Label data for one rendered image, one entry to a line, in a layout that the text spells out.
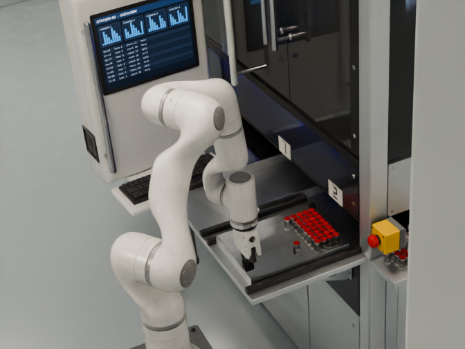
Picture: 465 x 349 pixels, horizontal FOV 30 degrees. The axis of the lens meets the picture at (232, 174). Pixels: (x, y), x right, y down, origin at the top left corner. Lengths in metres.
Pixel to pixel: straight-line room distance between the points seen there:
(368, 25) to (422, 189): 1.66
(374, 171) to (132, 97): 1.08
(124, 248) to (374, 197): 0.80
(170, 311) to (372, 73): 0.84
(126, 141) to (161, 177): 1.19
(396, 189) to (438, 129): 1.98
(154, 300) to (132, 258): 0.14
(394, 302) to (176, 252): 1.01
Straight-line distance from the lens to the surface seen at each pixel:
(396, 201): 2.67
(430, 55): 0.65
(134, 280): 2.22
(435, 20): 0.64
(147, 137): 3.35
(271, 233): 2.85
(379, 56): 2.39
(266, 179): 3.13
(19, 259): 4.48
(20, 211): 4.84
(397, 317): 2.97
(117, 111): 3.25
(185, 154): 2.11
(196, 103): 2.10
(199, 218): 2.96
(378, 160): 2.55
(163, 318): 2.26
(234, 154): 2.36
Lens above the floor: 2.55
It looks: 32 degrees down
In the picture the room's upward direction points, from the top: 5 degrees counter-clockwise
